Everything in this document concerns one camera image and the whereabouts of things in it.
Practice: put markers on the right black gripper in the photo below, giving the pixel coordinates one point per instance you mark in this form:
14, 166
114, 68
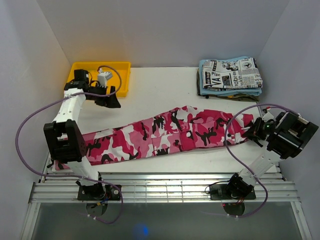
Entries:
256, 134

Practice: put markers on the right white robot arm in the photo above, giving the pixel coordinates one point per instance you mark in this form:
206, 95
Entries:
282, 137

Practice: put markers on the newspaper print folded trousers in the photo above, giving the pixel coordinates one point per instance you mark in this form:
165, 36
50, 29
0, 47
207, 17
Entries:
234, 76

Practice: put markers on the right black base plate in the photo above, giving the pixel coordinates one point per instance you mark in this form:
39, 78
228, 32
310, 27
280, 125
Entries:
222, 191

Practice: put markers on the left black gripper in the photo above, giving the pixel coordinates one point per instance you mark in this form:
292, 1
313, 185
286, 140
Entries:
112, 102

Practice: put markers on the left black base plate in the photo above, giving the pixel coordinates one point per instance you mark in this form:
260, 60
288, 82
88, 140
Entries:
112, 192

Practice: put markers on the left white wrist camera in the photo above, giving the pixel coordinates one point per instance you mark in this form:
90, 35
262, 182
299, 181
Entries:
103, 78

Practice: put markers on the aluminium rail frame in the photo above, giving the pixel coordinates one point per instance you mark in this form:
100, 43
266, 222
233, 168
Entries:
171, 179

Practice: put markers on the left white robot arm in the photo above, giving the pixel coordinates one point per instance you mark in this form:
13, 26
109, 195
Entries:
64, 139

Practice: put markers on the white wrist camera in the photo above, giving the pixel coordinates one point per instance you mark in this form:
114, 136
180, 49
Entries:
103, 78
267, 116

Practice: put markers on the pink camouflage trousers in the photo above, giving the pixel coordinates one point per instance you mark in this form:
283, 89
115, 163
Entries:
178, 130

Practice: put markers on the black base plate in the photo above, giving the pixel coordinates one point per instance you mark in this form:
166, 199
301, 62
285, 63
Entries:
222, 191
112, 192

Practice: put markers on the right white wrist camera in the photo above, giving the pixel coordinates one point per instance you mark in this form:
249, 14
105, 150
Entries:
267, 116

